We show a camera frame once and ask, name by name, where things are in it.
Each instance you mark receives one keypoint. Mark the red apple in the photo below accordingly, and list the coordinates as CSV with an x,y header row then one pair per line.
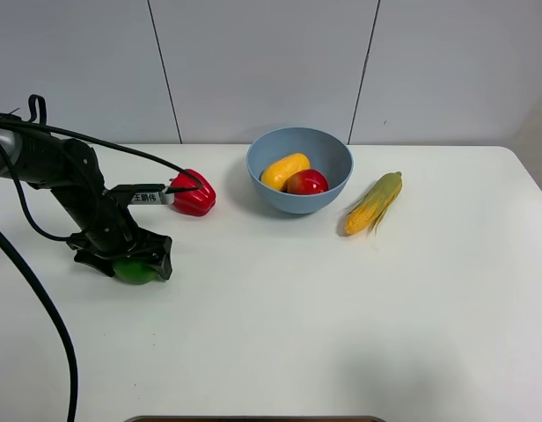
x,y
307,182

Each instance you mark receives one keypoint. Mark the yellow mango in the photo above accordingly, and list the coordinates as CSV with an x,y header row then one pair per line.
x,y
277,174

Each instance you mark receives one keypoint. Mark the green lime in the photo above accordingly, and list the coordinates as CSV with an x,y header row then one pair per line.
x,y
133,272

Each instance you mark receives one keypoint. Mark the blue bowl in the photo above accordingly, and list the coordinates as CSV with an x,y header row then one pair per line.
x,y
327,154

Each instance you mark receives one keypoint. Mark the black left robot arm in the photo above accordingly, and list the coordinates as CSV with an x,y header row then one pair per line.
x,y
45,162

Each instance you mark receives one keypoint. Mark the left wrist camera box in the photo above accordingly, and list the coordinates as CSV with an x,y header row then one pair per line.
x,y
142,194

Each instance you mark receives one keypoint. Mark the yellow corn cob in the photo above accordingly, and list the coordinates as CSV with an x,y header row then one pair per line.
x,y
370,210

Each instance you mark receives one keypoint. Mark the red bell pepper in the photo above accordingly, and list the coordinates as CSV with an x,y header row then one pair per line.
x,y
197,202

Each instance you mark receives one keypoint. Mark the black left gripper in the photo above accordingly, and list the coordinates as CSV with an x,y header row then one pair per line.
x,y
108,232

